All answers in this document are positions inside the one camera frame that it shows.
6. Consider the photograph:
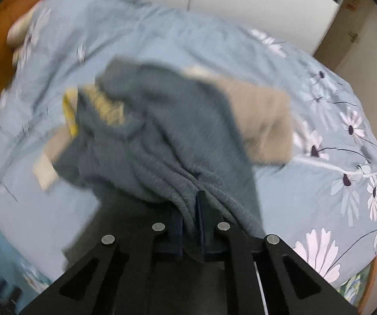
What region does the grey sweatshirt garment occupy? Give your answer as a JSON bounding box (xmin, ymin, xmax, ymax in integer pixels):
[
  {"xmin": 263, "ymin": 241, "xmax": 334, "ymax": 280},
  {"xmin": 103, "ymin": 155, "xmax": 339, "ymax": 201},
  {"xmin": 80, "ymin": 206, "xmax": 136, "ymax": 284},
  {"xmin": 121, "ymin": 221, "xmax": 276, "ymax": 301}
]
[{"xmin": 54, "ymin": 58, "xmax": 265, "ymax": 237}]

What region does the teal floral bed sheet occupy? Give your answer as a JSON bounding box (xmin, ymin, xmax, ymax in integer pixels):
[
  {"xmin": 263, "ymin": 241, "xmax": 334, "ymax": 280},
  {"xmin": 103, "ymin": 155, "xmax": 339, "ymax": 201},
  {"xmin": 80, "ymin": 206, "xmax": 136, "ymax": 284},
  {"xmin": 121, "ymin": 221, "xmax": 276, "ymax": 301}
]
[{"xmin": 337, "ymin": 263, "xmax": 372, "ymax": 307}]

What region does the beige tan garment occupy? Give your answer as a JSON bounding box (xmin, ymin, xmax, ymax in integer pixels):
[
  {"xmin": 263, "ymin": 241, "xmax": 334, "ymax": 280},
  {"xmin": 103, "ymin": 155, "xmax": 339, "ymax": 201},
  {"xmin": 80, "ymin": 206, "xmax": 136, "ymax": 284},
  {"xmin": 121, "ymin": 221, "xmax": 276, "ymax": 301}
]
[{"xmin": 183, "ymin": 65, "xmax": 293, "ymax": 164}]

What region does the cardboard box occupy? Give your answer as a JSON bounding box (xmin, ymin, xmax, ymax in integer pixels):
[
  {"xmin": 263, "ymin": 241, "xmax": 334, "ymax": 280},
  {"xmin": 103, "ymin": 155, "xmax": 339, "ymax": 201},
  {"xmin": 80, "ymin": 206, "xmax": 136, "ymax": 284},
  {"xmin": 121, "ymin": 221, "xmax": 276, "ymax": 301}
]
[{"xmin": 314, "ymin": 0, "xmax": 375, "ymax": 71}]

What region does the light blue floral duvet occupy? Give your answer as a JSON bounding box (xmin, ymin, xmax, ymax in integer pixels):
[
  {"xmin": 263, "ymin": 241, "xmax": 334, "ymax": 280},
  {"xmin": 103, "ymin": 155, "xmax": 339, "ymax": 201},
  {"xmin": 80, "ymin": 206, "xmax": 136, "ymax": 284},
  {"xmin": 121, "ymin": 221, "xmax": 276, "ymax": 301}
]
[{"xmin": 0, "ymin": 0, "xmax": 377, "ymax": 304}]

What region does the cream pillow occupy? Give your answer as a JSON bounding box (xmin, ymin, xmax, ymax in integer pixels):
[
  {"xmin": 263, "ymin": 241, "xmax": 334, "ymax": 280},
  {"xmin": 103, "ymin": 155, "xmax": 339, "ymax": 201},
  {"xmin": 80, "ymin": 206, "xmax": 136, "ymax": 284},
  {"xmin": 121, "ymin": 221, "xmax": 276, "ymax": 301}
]
[{"xmin": 7, "ymin": 3, "xmax": 39, "ymax": 48}]

